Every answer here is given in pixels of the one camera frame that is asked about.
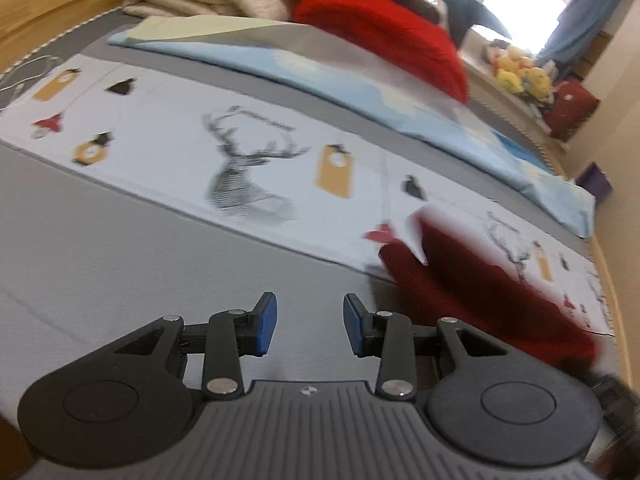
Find white deer printed sheet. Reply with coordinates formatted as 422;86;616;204
0;52;617;337

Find light blue duvet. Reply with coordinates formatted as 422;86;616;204
107;15;598;239

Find dark navy garment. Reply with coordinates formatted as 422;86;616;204
414;0;512;43

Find purple box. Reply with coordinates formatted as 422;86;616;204
576;162;615;204

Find yellow plush toy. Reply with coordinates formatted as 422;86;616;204
525;65;555;102
501;44;536;69
496;67;526;94

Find red knit sweater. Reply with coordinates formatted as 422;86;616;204
377;207;602;368

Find bright red folded garment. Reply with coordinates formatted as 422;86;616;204
292;0;471;104

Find red bag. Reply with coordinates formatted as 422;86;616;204
543;80;601;142

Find blue curtain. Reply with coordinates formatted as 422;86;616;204
542;0;637;69

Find yellow plush toys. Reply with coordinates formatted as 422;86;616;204
459;50;572;157

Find grey bed sheet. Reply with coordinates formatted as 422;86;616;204
0;10;626;411

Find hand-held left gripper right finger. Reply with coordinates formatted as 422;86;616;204
342;293;504;402

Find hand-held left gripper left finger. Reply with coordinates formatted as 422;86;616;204
114;291;279;402

